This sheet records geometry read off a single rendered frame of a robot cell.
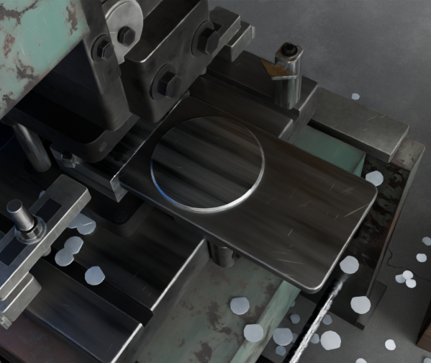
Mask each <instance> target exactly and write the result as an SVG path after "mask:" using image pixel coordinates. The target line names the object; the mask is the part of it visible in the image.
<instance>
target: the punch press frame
mask: <svg viewBox="0 0 431 363"><path fill-rule="evenodd" d="M88 33H90V31H89V26H88V24H87V21H86V18H85V15H84V13H83V8H82V6H81V2H80V0H0V119H1V118H2V117H3V116H4V115H5V114H6V113H7V112H9V111H10V110H11V109H12V108H13V107H14V106H15V105H16V104H17V103H18V102H19V101H20V100H21V99H22V98H23V97H24V96H25V95H26V94H27V93H28V92H29V91H30V90H31V89H32V88H33V87H34V86H35V85H36V84H38V83H39V82H40V81H41V80H42V79H43V78H44V77H45V76H46V75H47V74H48V73H49V72H50V71H51V70H52V69H53V68H54V67H55V66H56V65H57V64H58V63H59V62H60V61H61V60H62V59H63V58H64V57H65V56H66V55H67V54H69V52H71V51H72V49H74V47H75V46H77V44H79V43H80V41H82V39H84V38H85V36H87V34H88ZM13 136H14V133H13V131H12V129H11V128H10V126H9V125H5V124H3V123H2V122H1V121H0V149H1V148H2V147H3V146H4V145H5V144H6V143H7V142H8V141H9V140H10V139H11V138H12V137H13ZM292 145H295V146H297V147H299V148H301V149H303V150H305V151H307V152H309V153H311V154H314V155H316V156H318V157H320V158H322V159H324V160H326V161H328V162H330V163H333V164H334V165H336V166H339V167H340V168H342V169H344V170H346V171H349V172H350V173H353V174H355V175H357V176H359V177H360V175H361V172H362V168H363V163H364V160H365V156H366V152H364V151H362V150H360V149H358V148H355V147H353V146H351V145H349V144H347V143H344V142H342V141H341V140H338V139H337V138H334V137H332V136H330V135H328V134H326V133H323V132H321V131H319V130H317V129H314V128H313V127H310V126H308V125H306V126H305V128H304V129H303V130H302V132H301V133H300V134H299V136H298V138H297V139H296V140H295V141H294V143H293V144H292ZM342 286H343V283H342V282H341V281H340V280H339V279H336V278H333V279H332V281H331V283H330V284H329V286H328V288H327V289H326V291H325V293H324V294H323V296H322V298H321V299H320V301H319V302H318V304H317V306H316V308H315V309H314V311H313V312H312V314H311V315H310V317H309V319H308V321H307V322H306V324H305V325H304V327H303V329H302V330H301V332H300V334H299V335H298V337H297V339H296V340H295V342H294V344H293V345H292V347H291V348H290V350H289V352H288V354H287V355H286V357H285V359H284V360H283V362H282V363H297V362H298V361H299V359H300V357H301V356H302V354H303V353H304V350H305V349H306V347H307V346H308V344H309V342H310V341H311V339H312V337H313V335H314V334H315V332H316V330H317V329H318V327H319V325H320V323H321V322H322V320H323V319H324V317H325V316H326V314H327V312H328V310H329V309H330V307H331V305H332V304H333V302H334V300H335V298H336V297H337V295H338V293H339V292H340V290H341V289H342ZM300 291H301V290H300V289H299V288H297V287H295V286H293V285H292V284H289V283H288V282H286V281H284V280H283V279H281V278H279V277H277V276H276V275H274V274H272V273H270V272H268V271H267V270H265V269H263V268H262V267H260V266H258V265H257V264H254V263H253V262H251V261H249V260H247V259H246V258H244V257H242V258H241V259H237V261H236V262H235V263H234V264H233V265H232V266H231V267H228V268H223V267H220V266H219V265H217V264H215V263H214V262H213V259H212V257H211V258H210V259H209V260H208V262H207V263H206V265H205V266H204V268H203V269H202V270H201V271H200V273H199V274H198V276H197V277H196V279H195V280H194V281H193V282H192V284H191V286H190V287H189V288H188V289H187V291H186V292H185V294H184V295H183V297H182V298H181V299H180V300H179V302H178V303H177V305H176V306H175V308H174V309H173V310H172V312H171V313H170V315H169V316H168V317H167V318H166V320H165V321H164V323H163V325H162V326H161V327H160V328H159V329H158V331H157V333H156V334H155V335H154V337H153V338H152V339H151V341H150V342H149V344H148V345H147V346H146V347H145V349H144V350H143V352H142V353H141V355H140V356H139V357H138V359H137V360H136V362H135V363H256V361H257V359H258V357H259V356H260V354H261V353H262V351H263V350H264V348H265V347H266V345H267V343H268V342H269V340H270V339H271V337H272V335H273V332H274V331H275V329H276V328H278V326H279V324H280V322H281V321H282V320H283V317H284V316H285V314H286V313H287V311H288V310H289V308H290V307H291V305H292V303H293V302H294V301H295V299H296V297H297V295H298V294H299V292H300ZM238 297H246V298H247V300H248V301H249V308H248V311H247V312H246V313H244V314H240V315H238V314H236V313H233V311H232V310H231V307H230V303H231V301H232V299H233V298H238ZM252 324H260V325H261V327H262V328H263V337H262V339H261V340H259V341H257V342H251V341H248V340H247V339H246V338H245V336H244V329H245V327H246V325H252Z"/></svg>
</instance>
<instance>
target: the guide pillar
mask: <svg viewBox="0 0 431 363"><path fill-rule="evenodd" d="M10 128H11V129H12V131H13V133H14V134H15V136H16V138H17V140H18V141H19V144H20V145H21V147H22V149H23V151H24V152H25V154H26V156H27V157H28V159H29V161H30V163H31V164H32V166H33V168H34V170H35V171H38V172H44V171H47V170H48V169H49V168H50V167H51V160H50V158H49V156H48V154H47V152H46V150H45V148H44V146H43V144H42V142H41V141H40V139H39V137H38V135H37V133H35V132H33V131H31V130H30V129H28V128H26V127H24V126H23V125H20V124H17V125H10Z"/></svg>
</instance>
